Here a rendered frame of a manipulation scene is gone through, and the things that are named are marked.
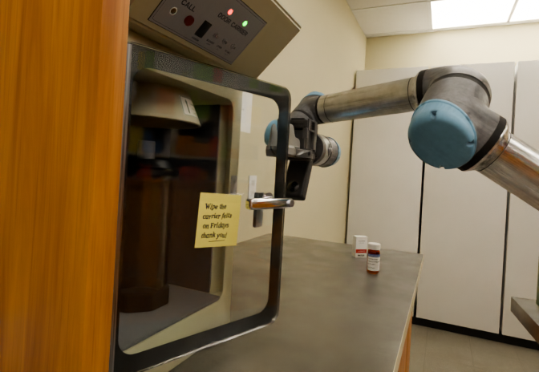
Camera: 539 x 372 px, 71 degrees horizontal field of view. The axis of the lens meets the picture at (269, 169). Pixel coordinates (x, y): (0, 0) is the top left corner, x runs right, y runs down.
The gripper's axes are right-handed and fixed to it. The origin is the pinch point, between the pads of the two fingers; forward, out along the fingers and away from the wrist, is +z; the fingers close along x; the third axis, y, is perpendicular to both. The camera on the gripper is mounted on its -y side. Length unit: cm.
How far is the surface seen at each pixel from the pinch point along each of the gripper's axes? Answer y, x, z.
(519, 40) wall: 121, 81, -327
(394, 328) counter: -34.0, 20.0, -21.5
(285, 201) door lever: -7.7, 5.9, 6.9
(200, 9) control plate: 16.8, -1.8, 20.4
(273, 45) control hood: 18.3, -0.4, 1.2
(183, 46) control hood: 13.1, -6.0, 18.2
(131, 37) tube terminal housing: 12.2, -8.3, 25.4
